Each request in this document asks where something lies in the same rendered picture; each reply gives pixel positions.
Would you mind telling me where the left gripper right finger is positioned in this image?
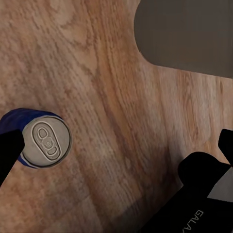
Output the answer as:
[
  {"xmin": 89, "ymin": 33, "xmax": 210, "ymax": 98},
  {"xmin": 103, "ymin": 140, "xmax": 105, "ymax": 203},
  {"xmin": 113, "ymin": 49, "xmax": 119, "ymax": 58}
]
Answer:
[{"xmin": 218, "ymin": 129, "xmax": 233, "ymax": 167}]

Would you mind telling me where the trash can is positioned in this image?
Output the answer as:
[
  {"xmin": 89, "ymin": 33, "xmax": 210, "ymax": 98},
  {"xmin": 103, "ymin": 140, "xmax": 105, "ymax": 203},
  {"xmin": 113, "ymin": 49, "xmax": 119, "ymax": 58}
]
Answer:
[{"xmin": 134, "ymin": 0, "xmax": 233, "ymax": 79}]

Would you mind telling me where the can of soda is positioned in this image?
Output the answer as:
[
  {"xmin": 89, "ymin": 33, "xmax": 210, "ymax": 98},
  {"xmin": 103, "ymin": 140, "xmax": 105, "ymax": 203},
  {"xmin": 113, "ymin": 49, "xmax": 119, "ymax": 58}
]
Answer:
[{"xmin": 0, "ymin": 108, "xmax": 73, "ymax": 169}]

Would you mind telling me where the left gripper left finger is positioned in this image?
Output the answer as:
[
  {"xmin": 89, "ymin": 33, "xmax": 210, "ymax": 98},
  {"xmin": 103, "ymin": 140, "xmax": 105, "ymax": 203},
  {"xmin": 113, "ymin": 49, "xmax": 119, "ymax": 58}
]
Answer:
[{"xmin": 0, "ymin": 129, "xmax": 25, "ymax": 186}]

